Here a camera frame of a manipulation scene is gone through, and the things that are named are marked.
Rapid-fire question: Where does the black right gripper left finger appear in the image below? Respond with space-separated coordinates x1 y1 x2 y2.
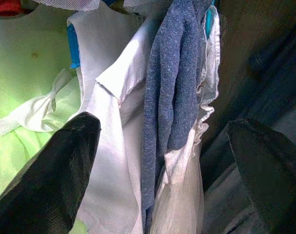
0 111 101 234

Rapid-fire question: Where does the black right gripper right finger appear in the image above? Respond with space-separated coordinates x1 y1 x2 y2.
226 117 296 234

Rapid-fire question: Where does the white collared shirt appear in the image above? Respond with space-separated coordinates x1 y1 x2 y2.
66 2 155 234

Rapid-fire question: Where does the dark hanging garment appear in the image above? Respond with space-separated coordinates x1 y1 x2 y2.
200 0 296 234

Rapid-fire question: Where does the light green dress white bow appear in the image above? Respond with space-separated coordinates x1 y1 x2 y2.
0 4 86 234

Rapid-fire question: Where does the white frilled garment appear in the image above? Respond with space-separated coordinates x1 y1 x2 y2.
150 4 222 234

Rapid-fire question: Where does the blue plastic hanger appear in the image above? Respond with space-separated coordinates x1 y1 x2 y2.
203 0 218 39
66 23 82 69

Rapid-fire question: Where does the blue knit garment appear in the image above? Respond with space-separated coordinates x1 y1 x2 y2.
140 0 208 234

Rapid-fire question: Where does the white mesh garment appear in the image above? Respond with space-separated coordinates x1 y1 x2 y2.
32 0 103 13

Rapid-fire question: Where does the red garment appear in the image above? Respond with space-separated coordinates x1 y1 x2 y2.
0 0 23 16

